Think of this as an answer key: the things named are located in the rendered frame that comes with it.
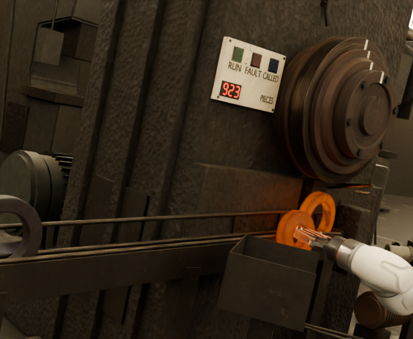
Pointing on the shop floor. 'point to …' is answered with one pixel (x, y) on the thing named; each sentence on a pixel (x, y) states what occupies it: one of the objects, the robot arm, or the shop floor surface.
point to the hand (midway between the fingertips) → (291, 228)
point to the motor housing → (374, 318)
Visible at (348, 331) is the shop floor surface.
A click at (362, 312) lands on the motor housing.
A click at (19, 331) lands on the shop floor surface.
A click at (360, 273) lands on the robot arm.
